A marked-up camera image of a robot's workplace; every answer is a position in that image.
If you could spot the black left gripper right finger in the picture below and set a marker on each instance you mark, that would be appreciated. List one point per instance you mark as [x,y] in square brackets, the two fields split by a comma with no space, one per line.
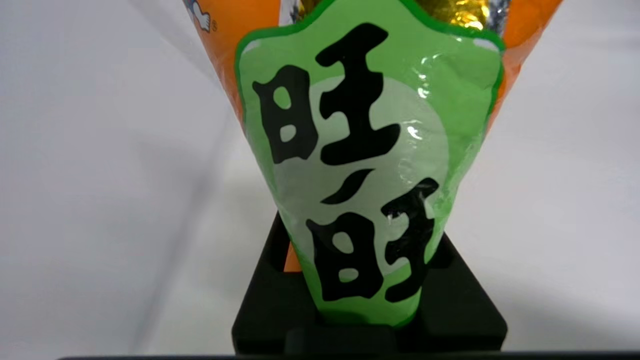
[460,315]

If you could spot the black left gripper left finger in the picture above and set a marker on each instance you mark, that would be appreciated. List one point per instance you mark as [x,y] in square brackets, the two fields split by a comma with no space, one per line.
[270,310]

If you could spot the orange cookie snack bag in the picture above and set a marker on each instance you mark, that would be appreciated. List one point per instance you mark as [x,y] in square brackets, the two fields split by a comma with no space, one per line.
[370,125]

